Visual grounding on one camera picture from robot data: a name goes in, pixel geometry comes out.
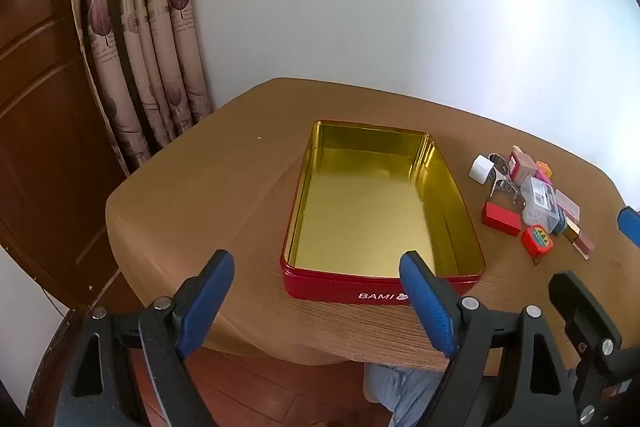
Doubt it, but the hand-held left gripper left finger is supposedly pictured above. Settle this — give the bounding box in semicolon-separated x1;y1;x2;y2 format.
55;249;236;427

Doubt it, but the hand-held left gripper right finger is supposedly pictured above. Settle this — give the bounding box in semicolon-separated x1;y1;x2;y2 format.
398;250;581;427

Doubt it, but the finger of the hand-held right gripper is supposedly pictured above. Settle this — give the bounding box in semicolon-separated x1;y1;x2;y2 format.
549;271;624;358
617;206;640;251

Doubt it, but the gold and pink lipstick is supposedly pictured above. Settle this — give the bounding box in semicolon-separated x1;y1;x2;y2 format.
564;219;596;260

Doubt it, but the pink eraser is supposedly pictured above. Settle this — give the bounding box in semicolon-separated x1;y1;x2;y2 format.
554;189;582;222

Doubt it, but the red tape measure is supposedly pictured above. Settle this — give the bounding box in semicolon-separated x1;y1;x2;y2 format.
521;227;556;254

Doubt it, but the clear plastic box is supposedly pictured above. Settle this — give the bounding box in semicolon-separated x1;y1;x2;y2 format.
520;179;565;234

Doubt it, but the red tin box gold inside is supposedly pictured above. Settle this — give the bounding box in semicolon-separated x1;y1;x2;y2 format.
280;120;487;305

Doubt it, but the red rectangular box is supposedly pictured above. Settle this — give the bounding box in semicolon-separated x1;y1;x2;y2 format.
482;201;522;237

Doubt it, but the silver metal clip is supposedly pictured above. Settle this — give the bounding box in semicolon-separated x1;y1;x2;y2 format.
487;153;526;210

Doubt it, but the small white cube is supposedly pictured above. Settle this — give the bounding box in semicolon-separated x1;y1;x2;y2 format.
470;154;495;184

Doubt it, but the person's leg in jeans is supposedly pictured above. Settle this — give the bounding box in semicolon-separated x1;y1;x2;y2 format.
364;363;446;427

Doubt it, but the red and wooden small box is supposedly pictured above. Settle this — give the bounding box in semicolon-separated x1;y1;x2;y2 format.
507;146;537;182

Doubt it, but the brown wooden door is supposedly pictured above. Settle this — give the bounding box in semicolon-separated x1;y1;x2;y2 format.
0;0;132;310

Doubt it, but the beige leaf print curtain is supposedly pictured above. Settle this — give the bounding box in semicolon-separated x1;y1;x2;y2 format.
70;0;214;178

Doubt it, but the thin black cable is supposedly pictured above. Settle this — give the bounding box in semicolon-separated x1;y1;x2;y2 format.
35;278;67;317

